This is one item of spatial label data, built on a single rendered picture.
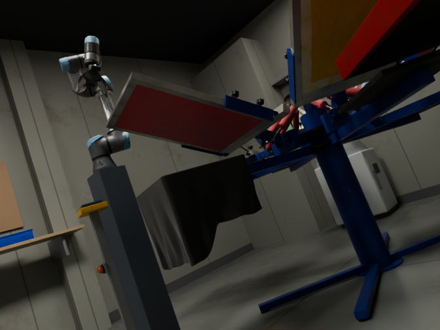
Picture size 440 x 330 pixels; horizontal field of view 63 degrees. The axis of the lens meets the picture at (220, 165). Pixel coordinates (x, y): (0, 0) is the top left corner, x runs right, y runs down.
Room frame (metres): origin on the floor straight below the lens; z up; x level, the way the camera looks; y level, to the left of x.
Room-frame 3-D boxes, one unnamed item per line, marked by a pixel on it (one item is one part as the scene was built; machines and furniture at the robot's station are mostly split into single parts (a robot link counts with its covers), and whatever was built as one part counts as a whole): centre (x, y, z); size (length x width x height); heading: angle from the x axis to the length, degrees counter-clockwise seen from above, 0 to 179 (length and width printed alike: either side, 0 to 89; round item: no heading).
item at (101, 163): (2.19, 0.69, 1.25); 0.15 x 0.15 x 0.10
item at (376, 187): (4.73, -1.57, 0.62); 0.72 x 0.57 x 1.24; 47
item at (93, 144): (2.19, 0.68, 1.37); 0.13 x 0.12 x 0.14; 107
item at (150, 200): (1.79, 0.38, 0.74); 0.45 x 0.03 x 0.43; 33
